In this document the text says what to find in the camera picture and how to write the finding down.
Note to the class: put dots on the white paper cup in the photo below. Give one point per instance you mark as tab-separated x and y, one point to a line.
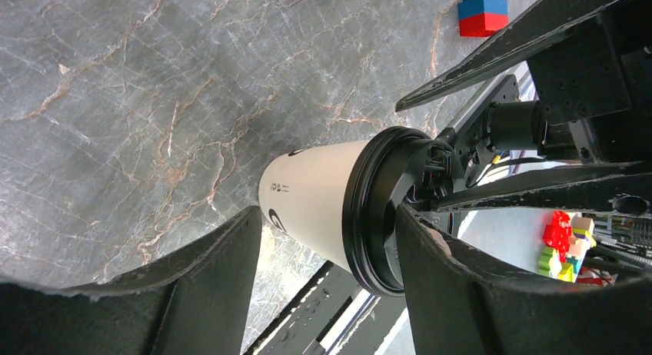
302	193

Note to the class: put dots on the red and blue block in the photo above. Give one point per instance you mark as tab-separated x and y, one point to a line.
482	18

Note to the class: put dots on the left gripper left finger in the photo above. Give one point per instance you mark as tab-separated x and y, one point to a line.
194	300

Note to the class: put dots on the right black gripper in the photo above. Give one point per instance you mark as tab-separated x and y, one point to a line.
592	72

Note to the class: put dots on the colourful toy blocks pile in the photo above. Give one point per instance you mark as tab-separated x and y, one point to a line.
567	238

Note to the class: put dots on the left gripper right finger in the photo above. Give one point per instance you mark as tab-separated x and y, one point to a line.
461	300

